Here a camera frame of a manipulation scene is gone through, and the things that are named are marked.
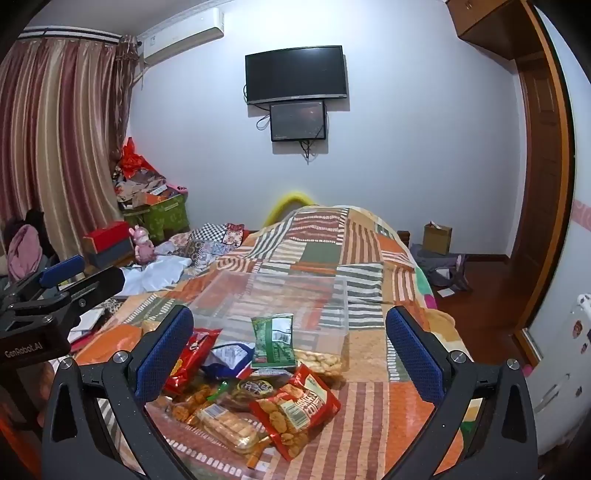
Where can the wooden overhead cabinet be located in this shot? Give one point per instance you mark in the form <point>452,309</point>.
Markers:
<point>489,25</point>

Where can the pink plush toy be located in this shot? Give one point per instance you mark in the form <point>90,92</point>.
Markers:
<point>144,247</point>

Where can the striped red beige curtain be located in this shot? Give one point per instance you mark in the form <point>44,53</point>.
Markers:
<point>55,138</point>

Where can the pale blue cloth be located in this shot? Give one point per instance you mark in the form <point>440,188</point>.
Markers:
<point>157,274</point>

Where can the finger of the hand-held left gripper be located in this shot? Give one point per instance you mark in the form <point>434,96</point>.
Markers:
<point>62,271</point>
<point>97,286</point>

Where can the green-edged snack packet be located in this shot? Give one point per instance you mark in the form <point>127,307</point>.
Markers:
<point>219,392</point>

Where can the dark brown round packet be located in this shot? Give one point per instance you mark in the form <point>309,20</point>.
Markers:
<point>254,390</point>

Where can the clear biscuit packet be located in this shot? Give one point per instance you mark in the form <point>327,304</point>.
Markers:
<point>231,427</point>

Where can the white cardboard box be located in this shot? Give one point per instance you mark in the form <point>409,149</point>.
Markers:
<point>90,323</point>

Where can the large black wall television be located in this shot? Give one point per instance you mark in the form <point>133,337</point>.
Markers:
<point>295,74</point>

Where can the red plastic bag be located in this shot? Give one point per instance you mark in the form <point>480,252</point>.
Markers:
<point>136,161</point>

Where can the brown paper bag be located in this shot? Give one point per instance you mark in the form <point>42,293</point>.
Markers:
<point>437,240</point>

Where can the clear peanut packet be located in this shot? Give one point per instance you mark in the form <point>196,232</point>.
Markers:
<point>321,364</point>

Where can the curtain rail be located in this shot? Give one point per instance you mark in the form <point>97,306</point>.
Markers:
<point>78,34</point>

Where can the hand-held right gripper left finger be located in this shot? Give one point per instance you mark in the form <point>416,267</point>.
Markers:
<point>166,355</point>

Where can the white paper sheet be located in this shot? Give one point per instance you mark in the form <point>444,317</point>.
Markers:
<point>445,292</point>

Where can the yellow foam hoop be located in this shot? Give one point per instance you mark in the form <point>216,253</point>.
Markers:
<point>284,198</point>

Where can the blue white snack packet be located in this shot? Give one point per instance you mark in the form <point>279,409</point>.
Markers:
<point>228,357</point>

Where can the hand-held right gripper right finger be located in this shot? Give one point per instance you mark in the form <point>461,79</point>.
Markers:
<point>413,355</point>

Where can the green storage box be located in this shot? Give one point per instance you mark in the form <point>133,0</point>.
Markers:
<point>166,217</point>

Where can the checkered floral quilt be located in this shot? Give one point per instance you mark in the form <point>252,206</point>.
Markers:
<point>207,249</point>

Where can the orange fried snack packet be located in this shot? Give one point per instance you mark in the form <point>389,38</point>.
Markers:
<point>191,401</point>

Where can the pink garment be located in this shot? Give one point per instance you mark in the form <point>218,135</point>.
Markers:
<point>25,251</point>

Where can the grey bag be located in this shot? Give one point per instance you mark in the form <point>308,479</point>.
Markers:
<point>438,267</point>

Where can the white air conditioner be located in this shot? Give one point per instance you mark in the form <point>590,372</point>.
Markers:
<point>184,39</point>

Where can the red and grey box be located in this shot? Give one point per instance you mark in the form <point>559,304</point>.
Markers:
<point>108,237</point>

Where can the pile of papers and clothes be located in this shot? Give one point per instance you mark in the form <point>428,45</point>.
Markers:
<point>138,184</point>

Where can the brown wooden door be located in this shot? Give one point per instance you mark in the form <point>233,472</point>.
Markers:
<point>542,161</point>

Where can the patchwork striped bed blanket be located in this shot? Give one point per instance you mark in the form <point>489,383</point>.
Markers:
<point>369,406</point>

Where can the white refrigerator with stickers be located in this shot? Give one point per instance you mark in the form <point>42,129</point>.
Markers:
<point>563,392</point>

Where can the red fried nugget packet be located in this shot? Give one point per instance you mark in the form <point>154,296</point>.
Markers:
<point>295,406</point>

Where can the green snack packet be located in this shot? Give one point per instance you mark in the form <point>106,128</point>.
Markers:
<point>272,341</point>

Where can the clear plastic container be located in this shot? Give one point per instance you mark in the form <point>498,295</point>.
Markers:
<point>277,300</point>

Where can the red chips packet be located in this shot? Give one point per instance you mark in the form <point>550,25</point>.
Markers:
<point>189,360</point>

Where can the small black wall monitor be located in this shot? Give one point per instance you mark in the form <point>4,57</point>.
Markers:
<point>298,121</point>

